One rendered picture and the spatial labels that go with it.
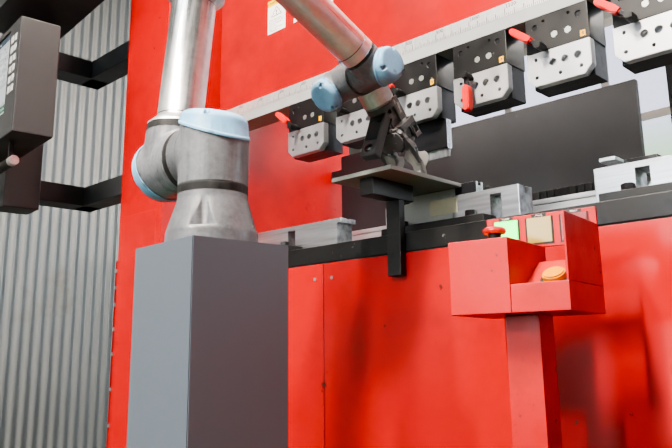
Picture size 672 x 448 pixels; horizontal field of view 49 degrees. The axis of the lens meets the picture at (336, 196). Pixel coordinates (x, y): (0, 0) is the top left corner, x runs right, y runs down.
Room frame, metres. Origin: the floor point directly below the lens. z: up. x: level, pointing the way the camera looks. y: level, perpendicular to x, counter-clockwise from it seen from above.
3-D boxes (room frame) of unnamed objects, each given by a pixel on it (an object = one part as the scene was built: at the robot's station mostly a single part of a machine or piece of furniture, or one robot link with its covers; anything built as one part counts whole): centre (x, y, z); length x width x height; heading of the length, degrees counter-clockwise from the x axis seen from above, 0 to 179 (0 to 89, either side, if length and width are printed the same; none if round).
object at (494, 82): (1.67, -0.37, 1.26); 0.15 x 0.09 x 0.17; 46
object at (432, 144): (1.79, -0.25, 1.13); 0.10 x 0.02 x 0.10; 46
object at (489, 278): (1.21, -0.31, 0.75); 0.20 x 0.16 x 0.18; 53
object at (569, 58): (1.53, -0.52, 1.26); 0.15 x 0.09 x 0.17; 46
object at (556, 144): (2.32, -0.43, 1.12); 1.13 x 0.02 x 0.44; 46
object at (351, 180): (1.68, -0.15, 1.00); 0.26 x 0.18 x 0.01; 136
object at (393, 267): (1.65, -0.12, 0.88); 0.14 x 0.04 x 0.22; 136
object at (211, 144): (1.19, 0.21, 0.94); 0.13 x 0.12 x 0.14; 41
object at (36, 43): (2.22, 1.03, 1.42); 0.45 x 0.12 x 0.36; 41
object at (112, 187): (2.50, 0.87, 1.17); 0.40 x 0.24 x 0.07; 46
